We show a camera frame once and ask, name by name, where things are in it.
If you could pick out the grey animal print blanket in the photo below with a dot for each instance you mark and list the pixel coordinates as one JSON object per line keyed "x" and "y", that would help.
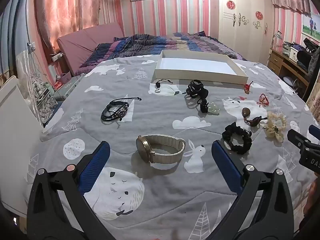
{"x": 155, "y": 120}

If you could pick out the pale green jade pendant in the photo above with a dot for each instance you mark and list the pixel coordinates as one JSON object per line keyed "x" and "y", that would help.
{"x": 214, "y": 108}

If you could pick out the pink curtain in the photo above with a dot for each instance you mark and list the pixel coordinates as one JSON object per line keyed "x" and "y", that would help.
{"x": 65, "y": 10}

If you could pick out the white shallow box tray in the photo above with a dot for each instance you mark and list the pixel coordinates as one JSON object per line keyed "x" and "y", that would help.
{"x": 200, "y": 66}

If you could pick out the printed clear plastic bag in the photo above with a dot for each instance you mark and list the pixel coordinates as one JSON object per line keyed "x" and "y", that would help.
{"x": 40, "y": 92}

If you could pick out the wooden desk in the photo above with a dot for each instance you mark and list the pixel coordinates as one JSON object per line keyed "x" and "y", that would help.
{"x": 277, "y": 60}

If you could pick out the floral patterned cloth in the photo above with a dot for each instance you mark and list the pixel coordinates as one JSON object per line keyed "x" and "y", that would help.
{"x": 313, "y": 102}

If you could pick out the black bag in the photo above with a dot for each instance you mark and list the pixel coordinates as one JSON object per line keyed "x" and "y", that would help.
{"x": 306, "y": 55}

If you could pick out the wall poster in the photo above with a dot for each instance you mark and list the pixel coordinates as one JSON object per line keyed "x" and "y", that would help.
{"x": 311, "y": 26}

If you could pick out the white bed board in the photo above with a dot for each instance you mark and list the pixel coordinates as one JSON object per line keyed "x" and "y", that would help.
{"x": 15, "y": 135}

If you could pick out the white wardrobe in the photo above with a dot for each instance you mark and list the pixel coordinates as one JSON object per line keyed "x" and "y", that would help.
{"x": 242, "y": 17}

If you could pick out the red knot gourd charm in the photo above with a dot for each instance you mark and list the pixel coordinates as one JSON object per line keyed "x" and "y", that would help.
{"x": 247, "y": 87}

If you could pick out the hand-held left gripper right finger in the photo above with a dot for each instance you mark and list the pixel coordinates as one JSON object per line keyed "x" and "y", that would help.
{"x": 225, "y": 163}

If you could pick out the wall socket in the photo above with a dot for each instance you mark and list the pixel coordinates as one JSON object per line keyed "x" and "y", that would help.
{"x": 32, "y": 46}

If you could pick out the white box appliance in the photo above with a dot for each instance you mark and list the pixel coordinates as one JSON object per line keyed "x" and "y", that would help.
{"x": 290, "y": 51}

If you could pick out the white power strip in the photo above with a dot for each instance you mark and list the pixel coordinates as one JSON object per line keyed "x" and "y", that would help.
{"x": 57, "y": 57}

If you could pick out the striped purple blue quilt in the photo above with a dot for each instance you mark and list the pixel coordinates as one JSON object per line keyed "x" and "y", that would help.
{"x": 150, "y": 43}

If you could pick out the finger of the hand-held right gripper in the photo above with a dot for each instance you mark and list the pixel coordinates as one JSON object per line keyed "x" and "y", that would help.
{"x": 298, "y": 140}
{"x": 315, "y": 131}

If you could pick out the pink mattress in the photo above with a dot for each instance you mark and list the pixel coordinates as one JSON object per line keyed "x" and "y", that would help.
{"x": 82, "y": 40}

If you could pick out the black scrunchie with bell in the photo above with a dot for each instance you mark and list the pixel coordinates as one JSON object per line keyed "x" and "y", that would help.
{"x": 237, "y": 145}

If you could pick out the cream scrunchie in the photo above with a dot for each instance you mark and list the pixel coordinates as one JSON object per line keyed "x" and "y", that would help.
{"x": 273, "y": 128}

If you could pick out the beige band wristwatch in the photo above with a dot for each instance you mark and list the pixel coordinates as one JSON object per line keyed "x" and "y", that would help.
{"x": 160, "y": 148}

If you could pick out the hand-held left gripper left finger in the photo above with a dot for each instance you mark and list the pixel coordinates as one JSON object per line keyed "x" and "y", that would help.
{"x": 96, "y": 162}

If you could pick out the desk lamp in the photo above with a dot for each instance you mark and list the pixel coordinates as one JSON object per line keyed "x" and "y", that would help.
{"x": 277, "y": 36}

